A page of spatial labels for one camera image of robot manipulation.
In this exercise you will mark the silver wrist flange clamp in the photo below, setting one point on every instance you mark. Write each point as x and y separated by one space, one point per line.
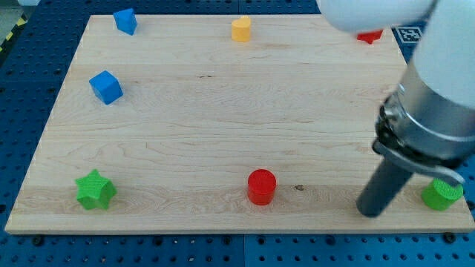
421 131

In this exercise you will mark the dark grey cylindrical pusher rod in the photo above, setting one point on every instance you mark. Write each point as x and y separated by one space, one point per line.
385 183

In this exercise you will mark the green cylinder block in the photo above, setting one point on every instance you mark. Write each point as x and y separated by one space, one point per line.
440 196

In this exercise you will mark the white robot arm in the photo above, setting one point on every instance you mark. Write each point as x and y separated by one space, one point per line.
444 56

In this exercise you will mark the black white fiducial tag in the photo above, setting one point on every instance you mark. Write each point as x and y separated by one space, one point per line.
409 35

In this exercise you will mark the red star block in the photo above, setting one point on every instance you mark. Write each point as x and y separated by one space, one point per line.
370 37

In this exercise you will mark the red cylinder block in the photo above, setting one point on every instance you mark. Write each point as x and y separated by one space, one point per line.
261 187

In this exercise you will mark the light wooden board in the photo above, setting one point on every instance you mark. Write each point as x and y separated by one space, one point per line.
200 112

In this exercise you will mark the green star block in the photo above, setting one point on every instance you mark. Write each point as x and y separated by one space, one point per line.
94 191

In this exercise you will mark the blue cube block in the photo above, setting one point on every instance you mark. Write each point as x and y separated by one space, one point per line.
106 87

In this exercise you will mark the blue pentagon block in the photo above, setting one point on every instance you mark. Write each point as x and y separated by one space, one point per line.
126 21

